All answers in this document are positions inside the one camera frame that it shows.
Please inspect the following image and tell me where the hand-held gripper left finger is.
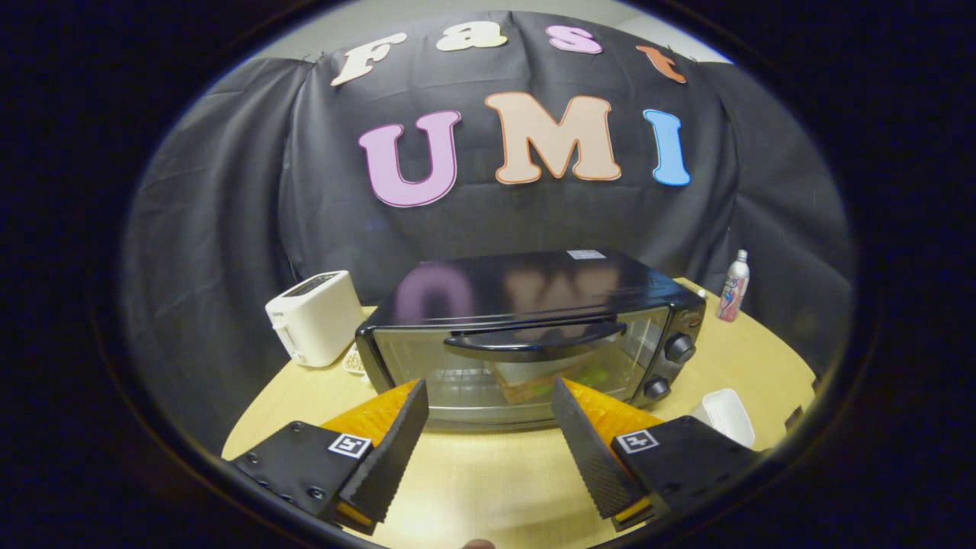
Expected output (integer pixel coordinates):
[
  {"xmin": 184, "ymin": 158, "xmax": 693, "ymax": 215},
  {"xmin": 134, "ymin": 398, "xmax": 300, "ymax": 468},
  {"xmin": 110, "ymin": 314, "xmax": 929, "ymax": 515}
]
[{"xmin": 227, "ymin": 379, "xmax": 430, "ymax": 535}]

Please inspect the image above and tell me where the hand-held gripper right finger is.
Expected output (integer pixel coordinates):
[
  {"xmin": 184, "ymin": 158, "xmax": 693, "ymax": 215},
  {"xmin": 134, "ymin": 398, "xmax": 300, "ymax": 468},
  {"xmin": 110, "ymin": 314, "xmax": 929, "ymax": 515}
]
[{"xmin": 551, "ymin": 377, "xmax": 763, "ymax": 532}]

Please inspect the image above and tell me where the sandwich with lettuce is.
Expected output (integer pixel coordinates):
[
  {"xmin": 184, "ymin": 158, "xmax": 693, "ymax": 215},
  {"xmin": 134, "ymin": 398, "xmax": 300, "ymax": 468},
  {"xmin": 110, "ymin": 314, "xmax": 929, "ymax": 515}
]
[{"xmin": 492, "ymin": 358, "xmax": 611, "ymax": 405}]

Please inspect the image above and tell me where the black toaster oven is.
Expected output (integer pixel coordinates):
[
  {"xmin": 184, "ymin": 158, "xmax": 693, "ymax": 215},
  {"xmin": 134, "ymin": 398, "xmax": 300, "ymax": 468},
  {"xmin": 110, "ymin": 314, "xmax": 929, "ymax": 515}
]
[{"xmin": 355, "ymin": 249, "xmax": 707, "ymax": 434}]

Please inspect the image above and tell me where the white toaster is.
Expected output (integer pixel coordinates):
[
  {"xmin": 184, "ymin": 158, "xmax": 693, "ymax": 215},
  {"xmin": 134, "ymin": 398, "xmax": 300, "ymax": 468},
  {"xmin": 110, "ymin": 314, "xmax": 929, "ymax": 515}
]
[{"xmin": 265, "ymin": 270, "xmax": 367, "ymax": 368}]

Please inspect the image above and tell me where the white plastic tray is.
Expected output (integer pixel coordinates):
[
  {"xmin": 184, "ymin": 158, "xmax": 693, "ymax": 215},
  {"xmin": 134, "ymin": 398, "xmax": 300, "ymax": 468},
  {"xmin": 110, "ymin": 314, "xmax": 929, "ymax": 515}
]
[{"xmin": 690, "ymin": 388, "xmax": 756, "ymax": 448}]

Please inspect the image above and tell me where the white bottle with pink label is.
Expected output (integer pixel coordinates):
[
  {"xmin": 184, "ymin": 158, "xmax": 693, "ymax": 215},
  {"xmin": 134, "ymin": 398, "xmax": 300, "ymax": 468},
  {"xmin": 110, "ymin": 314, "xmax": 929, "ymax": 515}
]
[{"xmin": 716, "ymin": 249, "xmax": 750, "ymax": 323}]

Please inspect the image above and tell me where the black backdrop cloth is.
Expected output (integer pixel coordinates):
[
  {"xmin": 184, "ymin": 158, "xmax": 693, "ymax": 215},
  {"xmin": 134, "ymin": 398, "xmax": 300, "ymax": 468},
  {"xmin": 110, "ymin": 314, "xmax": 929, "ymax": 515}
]
[{"xmin": 120, "ymin": 11, "xmax": 855, "ymax": 451}]

